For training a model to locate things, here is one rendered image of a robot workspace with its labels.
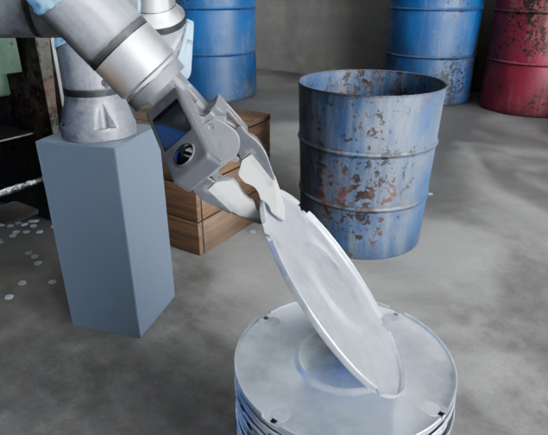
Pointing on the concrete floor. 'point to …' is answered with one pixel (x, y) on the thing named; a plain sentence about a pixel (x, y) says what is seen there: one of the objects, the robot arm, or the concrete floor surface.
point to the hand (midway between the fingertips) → (274, 217)
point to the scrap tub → (368, 155)
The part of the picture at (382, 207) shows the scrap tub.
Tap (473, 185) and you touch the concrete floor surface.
